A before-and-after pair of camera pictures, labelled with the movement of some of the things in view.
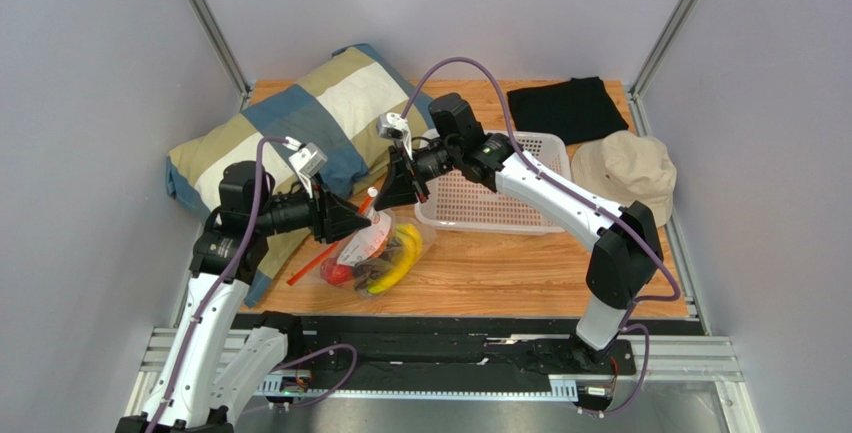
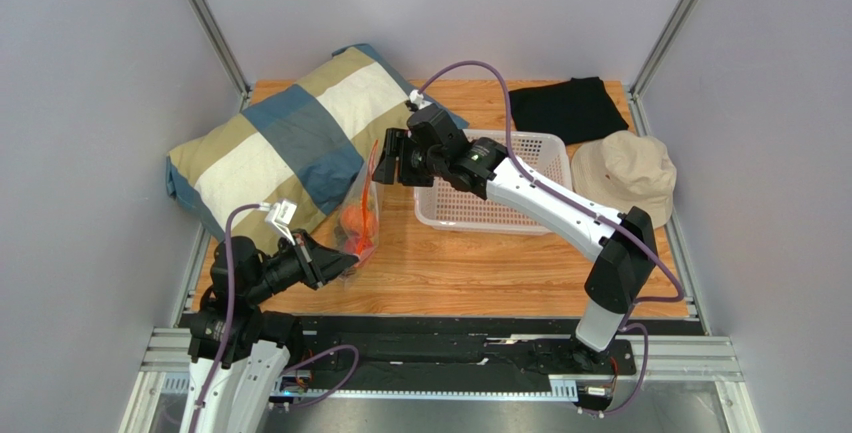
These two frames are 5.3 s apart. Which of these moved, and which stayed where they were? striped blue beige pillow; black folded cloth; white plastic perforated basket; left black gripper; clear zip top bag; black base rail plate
Moved: clear zip top bag; left black gripper
Stayed: striped blue beige pillow; black base rail plate; black folded cloth; white plastic perforated basket
